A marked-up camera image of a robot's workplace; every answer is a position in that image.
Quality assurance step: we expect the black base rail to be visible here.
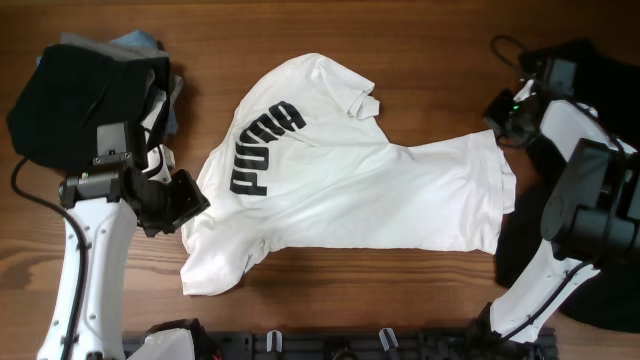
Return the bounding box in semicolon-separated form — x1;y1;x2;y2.
123;328;509;360

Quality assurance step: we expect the white Puma t-shirt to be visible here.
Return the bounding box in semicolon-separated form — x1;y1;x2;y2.
180;53;516;295

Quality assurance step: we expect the black folded garment on stack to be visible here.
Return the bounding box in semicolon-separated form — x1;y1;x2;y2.
7;44;170;174

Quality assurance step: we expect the grey folded garment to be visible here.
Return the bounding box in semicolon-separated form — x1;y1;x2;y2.
59;31;184;151

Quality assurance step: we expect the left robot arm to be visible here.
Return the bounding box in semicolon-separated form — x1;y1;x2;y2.
37;122;209;359

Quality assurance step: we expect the blue folded garment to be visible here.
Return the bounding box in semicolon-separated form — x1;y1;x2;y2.
59;30;184;135

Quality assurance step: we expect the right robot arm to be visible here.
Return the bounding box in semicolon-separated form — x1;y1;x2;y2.
451;59;639;359

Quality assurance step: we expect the black garment right side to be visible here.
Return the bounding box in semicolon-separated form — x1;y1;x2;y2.
496;39;639;333

